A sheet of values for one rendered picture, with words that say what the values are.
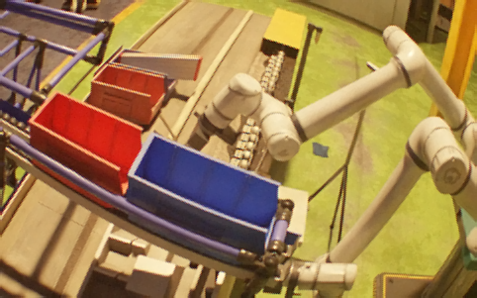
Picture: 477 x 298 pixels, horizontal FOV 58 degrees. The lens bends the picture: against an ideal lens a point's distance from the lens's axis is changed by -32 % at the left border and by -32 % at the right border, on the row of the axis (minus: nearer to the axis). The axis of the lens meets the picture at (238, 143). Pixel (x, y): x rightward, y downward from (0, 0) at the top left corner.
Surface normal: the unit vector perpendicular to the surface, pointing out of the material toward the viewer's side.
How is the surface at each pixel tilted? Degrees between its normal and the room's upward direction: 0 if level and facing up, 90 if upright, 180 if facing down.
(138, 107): 92
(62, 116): 88
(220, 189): 88
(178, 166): 88
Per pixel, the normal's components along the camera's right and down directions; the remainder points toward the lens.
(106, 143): -0.18, 0.47
